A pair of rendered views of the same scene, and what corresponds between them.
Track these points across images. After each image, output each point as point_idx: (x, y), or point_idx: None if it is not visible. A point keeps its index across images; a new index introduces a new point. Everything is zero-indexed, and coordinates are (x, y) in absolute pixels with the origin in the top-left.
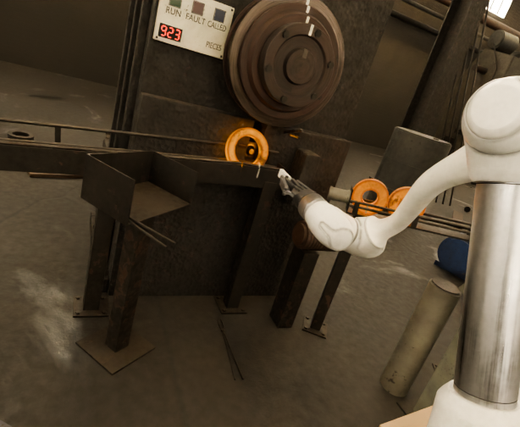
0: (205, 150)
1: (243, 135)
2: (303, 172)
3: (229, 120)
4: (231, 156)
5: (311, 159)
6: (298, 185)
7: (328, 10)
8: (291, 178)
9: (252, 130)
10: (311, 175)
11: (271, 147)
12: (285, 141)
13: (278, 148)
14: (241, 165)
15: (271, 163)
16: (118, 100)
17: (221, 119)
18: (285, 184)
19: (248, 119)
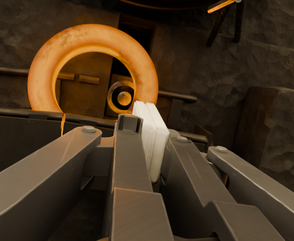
0: None
1: (78, 42)
2: (272, 145)
3: (47, 13)
4: (38, 99)
5: None
6: (202, 197)
7: None
8: (174, 137)
9: (107, 29)
10: None
11: (175, 86)
12: (214, 70)
13: (195, 88)
14: (60, 123)
15: (180, 127)
16: None
17: (25, 8)
18: (21, 176)
19: (102, 10)
